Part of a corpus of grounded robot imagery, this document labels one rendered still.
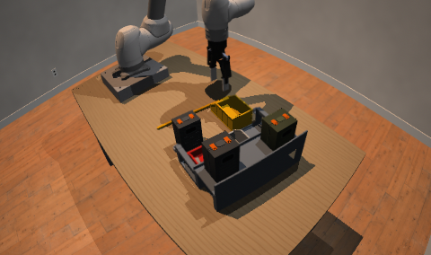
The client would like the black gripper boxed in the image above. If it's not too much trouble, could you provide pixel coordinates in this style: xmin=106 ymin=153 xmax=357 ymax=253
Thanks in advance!
xmin=207 ymin=40 xmax=232 ymax=91

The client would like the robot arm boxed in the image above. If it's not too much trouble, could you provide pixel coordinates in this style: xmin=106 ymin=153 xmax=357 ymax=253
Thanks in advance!
xmin=112 ymin=0 xmax=255 ymax=81

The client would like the dark grey shelf rack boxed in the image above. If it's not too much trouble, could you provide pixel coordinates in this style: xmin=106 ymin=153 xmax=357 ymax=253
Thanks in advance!
xmin=173 ymin=107 xmax=308 ymax=212

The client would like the yellow bin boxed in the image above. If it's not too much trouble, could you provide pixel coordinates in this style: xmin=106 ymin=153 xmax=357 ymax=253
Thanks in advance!
xmin=210 ymin=95 xmax=253 ymax=131

